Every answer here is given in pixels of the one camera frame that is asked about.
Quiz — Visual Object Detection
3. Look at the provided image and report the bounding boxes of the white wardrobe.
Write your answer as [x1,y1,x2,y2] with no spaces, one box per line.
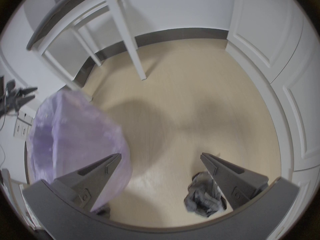
[224,0,319,234]

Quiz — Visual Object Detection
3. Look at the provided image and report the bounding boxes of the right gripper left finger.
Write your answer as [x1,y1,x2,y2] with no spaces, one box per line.
[52,153,122,211]

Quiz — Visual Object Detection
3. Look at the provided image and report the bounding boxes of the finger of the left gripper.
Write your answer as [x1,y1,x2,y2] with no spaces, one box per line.
[14,96,36,110]
[17,87,38,96]

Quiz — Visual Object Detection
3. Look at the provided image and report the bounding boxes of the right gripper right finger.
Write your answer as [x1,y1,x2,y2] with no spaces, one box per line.
[200,152,270,212]

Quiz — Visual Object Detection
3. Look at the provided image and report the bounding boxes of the white chest of drawers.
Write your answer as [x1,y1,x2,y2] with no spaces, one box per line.
[14,110,34,141]

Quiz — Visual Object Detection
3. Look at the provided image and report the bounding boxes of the purple plastic bag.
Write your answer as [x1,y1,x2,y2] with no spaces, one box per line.
[26,89,133,212]

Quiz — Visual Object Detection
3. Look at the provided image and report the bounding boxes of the white trash bin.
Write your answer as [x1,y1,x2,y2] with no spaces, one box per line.
[30,94,132,212]

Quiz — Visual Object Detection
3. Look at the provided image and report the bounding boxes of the white chair grey cushions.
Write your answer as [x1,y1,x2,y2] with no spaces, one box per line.
[26,0,148,88]

